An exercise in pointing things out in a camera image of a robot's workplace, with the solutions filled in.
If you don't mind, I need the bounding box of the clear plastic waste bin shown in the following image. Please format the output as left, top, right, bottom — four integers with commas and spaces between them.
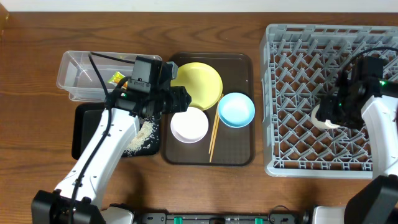
57, 50, 138, 102

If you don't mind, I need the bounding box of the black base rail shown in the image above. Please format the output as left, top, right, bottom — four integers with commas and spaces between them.
132, 205, 313, 224

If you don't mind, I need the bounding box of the green snack wrapper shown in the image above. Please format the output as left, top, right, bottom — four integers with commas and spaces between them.
108, 72, 125, 86

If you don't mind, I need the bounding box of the white green cup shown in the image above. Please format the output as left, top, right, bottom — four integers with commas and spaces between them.
311, 104, 340, 129

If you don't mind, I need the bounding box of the grey plastic dishwasher rack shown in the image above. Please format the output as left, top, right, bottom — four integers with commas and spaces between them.
259, 24, 397, 179

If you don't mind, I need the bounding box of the dark brown serving tray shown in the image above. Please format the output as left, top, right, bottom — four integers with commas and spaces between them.
160, 52, 255, 166

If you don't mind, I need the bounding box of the pile of rice grains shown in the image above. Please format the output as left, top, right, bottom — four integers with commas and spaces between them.
123, 120, 159, 157

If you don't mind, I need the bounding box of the black waste tray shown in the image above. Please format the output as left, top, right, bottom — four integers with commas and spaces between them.
72, 103, 160, 160

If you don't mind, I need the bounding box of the yellow plate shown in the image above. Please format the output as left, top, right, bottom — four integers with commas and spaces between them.
171, 62, 223, 111

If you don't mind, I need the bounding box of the light blue bowl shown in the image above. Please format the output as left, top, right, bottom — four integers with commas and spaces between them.
217, 92, 256, 128

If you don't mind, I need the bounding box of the white rice bowl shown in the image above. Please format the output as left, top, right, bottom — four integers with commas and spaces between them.
170, 107, 209, 144

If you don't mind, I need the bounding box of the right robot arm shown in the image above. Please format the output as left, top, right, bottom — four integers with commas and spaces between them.
311, 56, 397, 224

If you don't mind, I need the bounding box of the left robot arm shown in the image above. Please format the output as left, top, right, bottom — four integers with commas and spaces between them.
31, 56, 192, 223

